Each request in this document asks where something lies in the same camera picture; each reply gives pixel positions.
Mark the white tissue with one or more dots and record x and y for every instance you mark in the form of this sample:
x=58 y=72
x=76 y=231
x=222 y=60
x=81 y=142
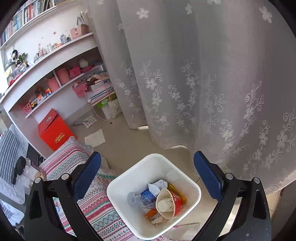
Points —
x=156 y=187

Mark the pink storage bin right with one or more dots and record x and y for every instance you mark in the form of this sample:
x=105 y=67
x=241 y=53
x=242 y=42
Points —
x=63 y=75

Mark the pink storage bin left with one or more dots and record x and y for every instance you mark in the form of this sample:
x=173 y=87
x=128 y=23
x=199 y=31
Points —
x=53 y=84

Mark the checkered cloth on floor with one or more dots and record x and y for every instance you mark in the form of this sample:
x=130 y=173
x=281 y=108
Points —
x=88 y=122

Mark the row of books upper shelf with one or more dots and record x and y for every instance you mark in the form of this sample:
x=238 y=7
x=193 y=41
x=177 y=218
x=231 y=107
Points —
x=28 y=12

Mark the blue small carton box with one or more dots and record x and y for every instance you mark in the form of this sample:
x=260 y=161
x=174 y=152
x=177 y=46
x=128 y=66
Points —
x=147 y=195

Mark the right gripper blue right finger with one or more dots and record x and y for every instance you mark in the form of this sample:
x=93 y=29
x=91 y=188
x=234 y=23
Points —
x=252 y=220

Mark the white curved shelf unit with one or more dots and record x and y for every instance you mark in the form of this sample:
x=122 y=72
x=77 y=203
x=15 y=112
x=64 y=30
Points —
x=64 y=100

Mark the clear plastic water bottle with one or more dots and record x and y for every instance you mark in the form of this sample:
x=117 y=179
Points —
x=137 y=201

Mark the red paper noodle cup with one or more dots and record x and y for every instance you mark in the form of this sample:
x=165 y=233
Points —
x=168 y=204

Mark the pink bag on shelf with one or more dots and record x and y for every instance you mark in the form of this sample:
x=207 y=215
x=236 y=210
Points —
x=83 y=29

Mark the pile of papers and boxes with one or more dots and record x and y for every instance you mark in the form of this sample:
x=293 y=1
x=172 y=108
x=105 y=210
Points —
x=101 y=95

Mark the white plastic trash bin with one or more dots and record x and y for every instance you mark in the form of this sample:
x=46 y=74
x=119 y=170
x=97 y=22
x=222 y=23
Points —
x=150 y=169

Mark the small pink crate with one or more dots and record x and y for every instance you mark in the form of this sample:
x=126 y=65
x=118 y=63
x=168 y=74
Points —
x=27 y=108

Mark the grey sofa with striped cover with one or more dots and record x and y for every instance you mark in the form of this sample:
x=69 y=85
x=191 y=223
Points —
x=13 y=146

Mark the yellow wrapper in bin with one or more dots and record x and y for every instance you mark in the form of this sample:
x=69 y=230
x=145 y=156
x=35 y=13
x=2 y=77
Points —
x=172 y=189

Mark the white lace floral curtain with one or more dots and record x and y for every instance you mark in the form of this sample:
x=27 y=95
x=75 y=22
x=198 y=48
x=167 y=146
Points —
x=213 y=76

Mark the white paper on floor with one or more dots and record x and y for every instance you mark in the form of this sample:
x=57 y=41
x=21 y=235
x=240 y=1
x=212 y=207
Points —
x=95 y=139

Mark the pink basket lower shelf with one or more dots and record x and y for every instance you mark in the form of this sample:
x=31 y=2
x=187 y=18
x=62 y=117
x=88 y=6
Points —
x=80 y=89

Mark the patterned striped tablecloth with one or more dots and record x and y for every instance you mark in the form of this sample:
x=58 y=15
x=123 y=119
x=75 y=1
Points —
x=95 y=205

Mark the jar with dark snacks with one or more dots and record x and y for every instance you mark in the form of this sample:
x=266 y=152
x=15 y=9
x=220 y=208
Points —
x=23 y=173

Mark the red cardboard gift box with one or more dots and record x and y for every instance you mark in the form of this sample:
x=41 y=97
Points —
x=54 y=131

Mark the green potted plant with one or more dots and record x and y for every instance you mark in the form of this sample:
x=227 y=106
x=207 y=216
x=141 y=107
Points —
x=22 y=59

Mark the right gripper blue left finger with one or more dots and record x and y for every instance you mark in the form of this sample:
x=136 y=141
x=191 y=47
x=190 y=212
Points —
x=41 y=219

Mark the pink storage bin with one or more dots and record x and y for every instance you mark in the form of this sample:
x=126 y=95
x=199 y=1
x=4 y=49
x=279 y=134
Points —
x=63 y=75
x=53 y=84

